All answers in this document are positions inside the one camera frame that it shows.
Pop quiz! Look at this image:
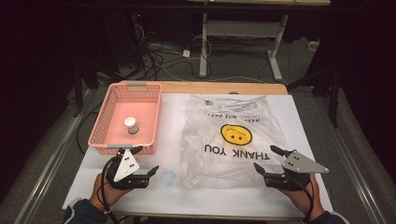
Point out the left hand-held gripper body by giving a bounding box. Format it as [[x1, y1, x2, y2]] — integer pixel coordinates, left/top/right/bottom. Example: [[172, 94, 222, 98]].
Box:
[[105, 148, 150, 191]]

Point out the white power strip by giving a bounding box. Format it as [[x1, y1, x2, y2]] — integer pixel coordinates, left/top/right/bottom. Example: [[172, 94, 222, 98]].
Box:
[[307, 39, 321, 52]]

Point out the clear plastic bag smiley print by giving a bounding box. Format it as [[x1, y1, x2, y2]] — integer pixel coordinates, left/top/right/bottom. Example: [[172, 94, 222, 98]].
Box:
[[179, 94, 290, 191]]

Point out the white board sheet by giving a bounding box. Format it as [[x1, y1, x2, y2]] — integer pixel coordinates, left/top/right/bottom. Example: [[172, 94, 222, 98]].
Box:
[[61, 92, 334, 219]]

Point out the small white-lidded jar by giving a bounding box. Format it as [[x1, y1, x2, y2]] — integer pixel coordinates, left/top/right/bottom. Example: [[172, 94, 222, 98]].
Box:
[[123, 116, 140, 135]]

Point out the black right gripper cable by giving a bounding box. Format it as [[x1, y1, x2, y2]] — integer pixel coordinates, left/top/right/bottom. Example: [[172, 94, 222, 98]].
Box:
[[290, 176, 316, 224]]

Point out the white metal desk frame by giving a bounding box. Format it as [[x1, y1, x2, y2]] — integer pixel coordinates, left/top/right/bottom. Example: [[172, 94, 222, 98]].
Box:
[[198, 11, 290, 82]]

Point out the person's left hand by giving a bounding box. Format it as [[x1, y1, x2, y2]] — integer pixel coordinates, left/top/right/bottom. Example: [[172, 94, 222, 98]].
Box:
[[89, 173, 133, 213]]

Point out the person's right hand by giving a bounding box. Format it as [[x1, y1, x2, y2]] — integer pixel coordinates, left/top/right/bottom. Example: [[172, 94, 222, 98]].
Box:
[[280, 173, 325, 219]]

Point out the pink plastic basket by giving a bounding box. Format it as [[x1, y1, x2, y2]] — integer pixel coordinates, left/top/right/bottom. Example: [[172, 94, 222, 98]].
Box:
[[87, 81, 163, 156]]

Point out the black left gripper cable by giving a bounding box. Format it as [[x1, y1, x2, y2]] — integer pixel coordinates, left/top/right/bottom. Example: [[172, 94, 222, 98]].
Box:
[[98, 157, 120, 224]]

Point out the bundle of floor cables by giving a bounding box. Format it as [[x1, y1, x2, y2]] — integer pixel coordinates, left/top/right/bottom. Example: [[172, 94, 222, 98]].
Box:
[[124, 18, 213, 82]]

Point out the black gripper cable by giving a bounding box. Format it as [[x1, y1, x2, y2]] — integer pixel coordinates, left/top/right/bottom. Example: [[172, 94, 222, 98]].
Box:
[[98, 157, 120, 224], [290, 176, 316, 224]]

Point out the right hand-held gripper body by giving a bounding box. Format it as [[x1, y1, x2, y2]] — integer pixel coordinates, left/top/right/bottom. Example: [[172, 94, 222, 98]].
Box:
[[262, 149, 330, 192]]

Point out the black metal stand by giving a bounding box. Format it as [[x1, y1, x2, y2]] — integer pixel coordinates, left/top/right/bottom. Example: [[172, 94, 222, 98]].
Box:
[[72, 57, 101, 119], [287, 60, 342, 129]]

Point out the metal floor rail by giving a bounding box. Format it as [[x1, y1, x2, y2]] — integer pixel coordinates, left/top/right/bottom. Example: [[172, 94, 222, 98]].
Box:
[[17, 88, 96, 224], [316, 92, 389, 224]]

